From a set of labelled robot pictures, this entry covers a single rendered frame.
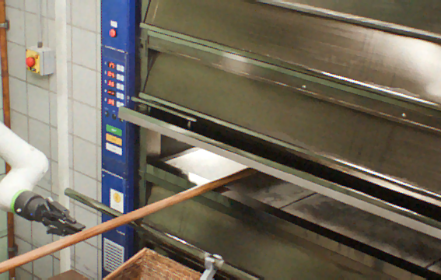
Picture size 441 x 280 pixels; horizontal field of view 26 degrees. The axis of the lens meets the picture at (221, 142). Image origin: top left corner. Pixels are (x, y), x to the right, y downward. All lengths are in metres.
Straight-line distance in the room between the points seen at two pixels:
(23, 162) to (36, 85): 0.84
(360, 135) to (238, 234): 0.69
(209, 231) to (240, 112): 0.51
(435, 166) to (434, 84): 0.24
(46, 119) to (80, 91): 0.29
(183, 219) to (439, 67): 1.26
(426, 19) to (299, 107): 0.56
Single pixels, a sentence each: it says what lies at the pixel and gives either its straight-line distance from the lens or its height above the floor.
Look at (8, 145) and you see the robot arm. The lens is 3.28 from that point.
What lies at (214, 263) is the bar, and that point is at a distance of 2.94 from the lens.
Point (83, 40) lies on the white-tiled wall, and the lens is 3.77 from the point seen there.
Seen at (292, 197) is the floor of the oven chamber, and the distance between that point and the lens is 3.39.
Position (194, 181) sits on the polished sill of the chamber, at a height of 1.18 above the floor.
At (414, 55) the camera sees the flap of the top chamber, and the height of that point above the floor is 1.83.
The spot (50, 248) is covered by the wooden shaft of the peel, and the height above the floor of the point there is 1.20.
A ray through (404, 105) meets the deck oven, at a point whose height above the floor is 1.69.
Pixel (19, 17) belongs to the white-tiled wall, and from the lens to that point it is 4.10.
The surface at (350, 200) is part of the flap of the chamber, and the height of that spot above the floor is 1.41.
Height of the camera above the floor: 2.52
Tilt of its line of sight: 20 degrees down
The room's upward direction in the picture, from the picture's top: 2 degrees clockwise
